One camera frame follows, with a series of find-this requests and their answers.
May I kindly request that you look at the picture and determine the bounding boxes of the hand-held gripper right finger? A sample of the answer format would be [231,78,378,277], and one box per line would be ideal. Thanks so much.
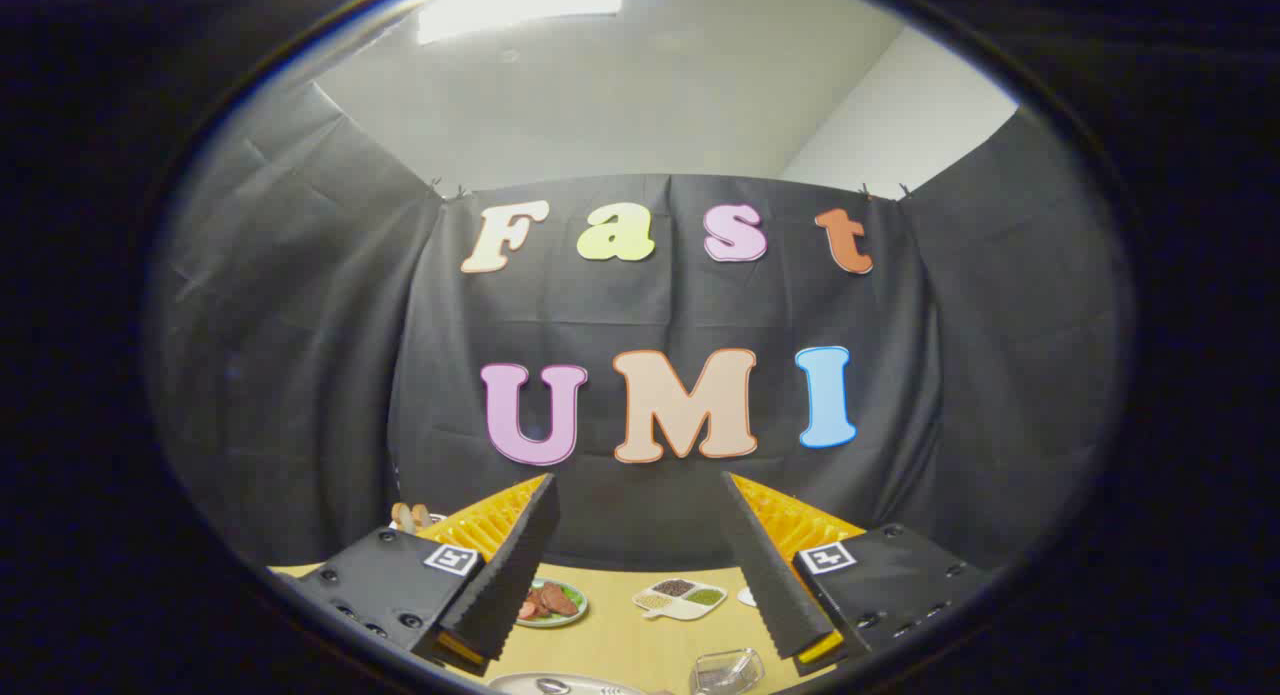
[720,472,993,676]

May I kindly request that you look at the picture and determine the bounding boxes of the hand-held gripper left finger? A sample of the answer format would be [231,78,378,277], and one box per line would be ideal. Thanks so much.
[283,473,561,676]

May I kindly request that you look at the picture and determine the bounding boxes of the pale green plate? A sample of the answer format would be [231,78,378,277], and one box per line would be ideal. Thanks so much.
[515,578,589,629]

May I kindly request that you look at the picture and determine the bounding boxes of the white divided bean dish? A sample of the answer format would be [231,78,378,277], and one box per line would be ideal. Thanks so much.
[632,577,728,622]

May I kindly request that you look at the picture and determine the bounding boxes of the large white plate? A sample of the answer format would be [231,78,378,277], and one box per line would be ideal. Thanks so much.
[487,672,651,695]

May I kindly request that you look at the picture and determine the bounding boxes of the ceiling light panel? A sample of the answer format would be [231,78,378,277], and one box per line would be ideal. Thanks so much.
[415,0,632,46]

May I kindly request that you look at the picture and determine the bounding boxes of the metal wire cutlery basket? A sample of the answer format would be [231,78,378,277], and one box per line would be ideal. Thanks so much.
[689,648,767,695]

